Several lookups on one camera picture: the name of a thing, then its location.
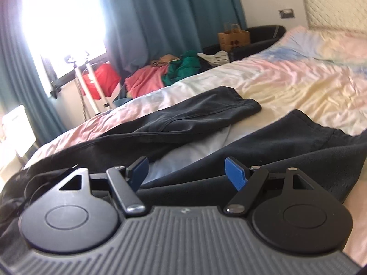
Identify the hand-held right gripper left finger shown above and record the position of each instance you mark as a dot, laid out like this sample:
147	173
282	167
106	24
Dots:
137	172

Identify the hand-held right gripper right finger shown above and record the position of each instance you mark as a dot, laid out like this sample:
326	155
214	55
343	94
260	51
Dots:
235	173

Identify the black pants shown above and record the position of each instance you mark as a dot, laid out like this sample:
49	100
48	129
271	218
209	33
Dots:
186	111

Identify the pink cloth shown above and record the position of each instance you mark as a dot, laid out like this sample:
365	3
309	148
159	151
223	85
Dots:
146	80

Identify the red garment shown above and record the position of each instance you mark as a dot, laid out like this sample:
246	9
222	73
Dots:
101	78

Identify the pastel tie-dye bedsheet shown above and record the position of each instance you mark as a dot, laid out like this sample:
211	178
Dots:
286	74

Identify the green cloth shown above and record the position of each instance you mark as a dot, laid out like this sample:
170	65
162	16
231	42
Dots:
183	68

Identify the beige cloth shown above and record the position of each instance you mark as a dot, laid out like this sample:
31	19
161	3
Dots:
166	60

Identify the white cloth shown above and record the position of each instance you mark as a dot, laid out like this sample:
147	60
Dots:
216	58

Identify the white chair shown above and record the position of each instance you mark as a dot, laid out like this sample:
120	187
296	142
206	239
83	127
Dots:
17	129

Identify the brown paper bag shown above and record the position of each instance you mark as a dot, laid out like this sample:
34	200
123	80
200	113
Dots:
233	40

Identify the black armchair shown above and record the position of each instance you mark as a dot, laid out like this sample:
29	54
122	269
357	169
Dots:
263	38

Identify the narrow teal curtain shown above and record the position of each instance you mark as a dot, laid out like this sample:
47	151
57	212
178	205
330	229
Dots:
25	71

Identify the wide teal curtain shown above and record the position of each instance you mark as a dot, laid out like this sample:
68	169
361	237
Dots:
172	14

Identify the dark framed window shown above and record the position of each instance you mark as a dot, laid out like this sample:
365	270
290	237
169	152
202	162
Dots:
63	20

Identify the cream quilted pillow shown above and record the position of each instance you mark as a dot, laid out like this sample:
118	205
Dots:
335	5

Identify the wall socket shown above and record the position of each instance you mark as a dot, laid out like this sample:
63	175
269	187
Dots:
286	13

